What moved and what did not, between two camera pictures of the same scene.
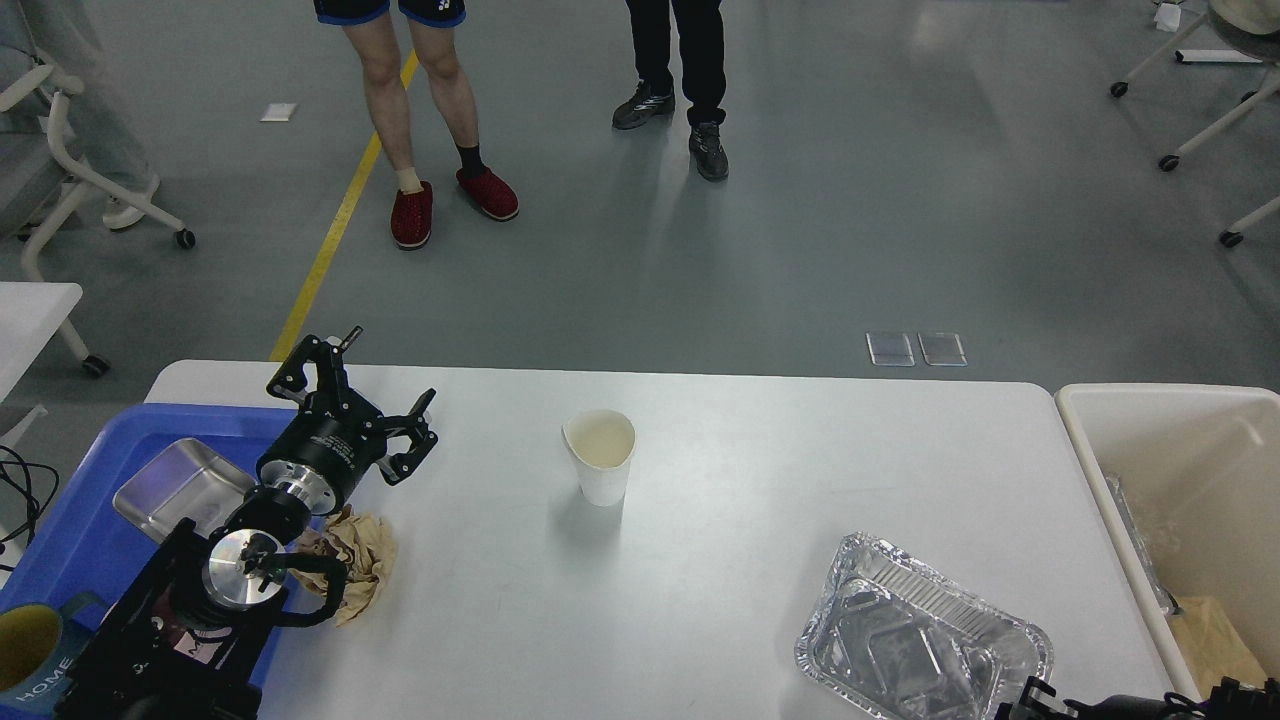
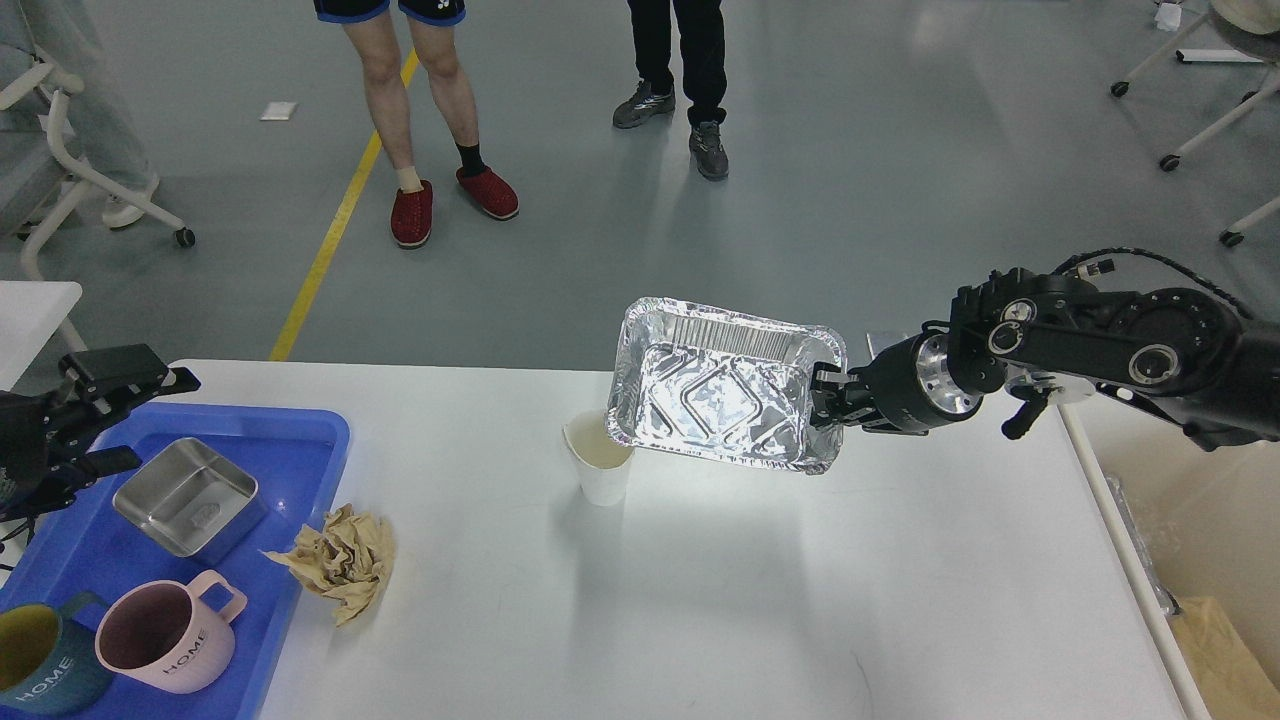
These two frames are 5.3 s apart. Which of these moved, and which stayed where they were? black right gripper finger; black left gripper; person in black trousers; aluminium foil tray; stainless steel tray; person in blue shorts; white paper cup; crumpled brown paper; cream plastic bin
Moved: black left gripper; black right gripper finger; aluminium foil tray
Stayed: white paper cup; crumpled brown paper; stainless steel tray; cream plastic bin; person in blue shorts; person in black trousers
